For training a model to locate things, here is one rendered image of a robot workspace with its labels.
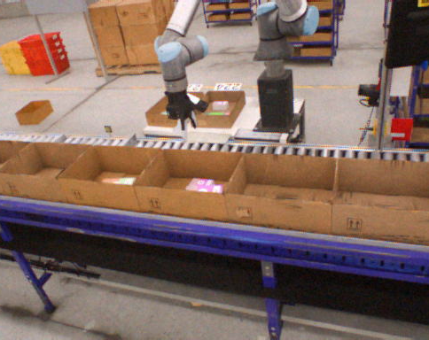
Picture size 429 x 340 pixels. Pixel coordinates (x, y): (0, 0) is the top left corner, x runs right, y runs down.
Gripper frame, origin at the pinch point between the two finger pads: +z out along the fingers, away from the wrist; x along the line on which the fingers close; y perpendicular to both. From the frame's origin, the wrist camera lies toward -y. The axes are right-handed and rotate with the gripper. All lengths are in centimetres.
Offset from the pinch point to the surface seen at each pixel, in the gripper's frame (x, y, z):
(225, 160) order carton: -7.6, -10.0, 17.4
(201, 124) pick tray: -81, 33, 40
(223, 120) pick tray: -81, 17, 37
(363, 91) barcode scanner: -68, -66, 11
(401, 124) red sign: -69, -85, 30
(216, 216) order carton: 21.1, -14.5, 24.7
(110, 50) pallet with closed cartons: -385, 310, 77
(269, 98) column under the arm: -83, -13, 22
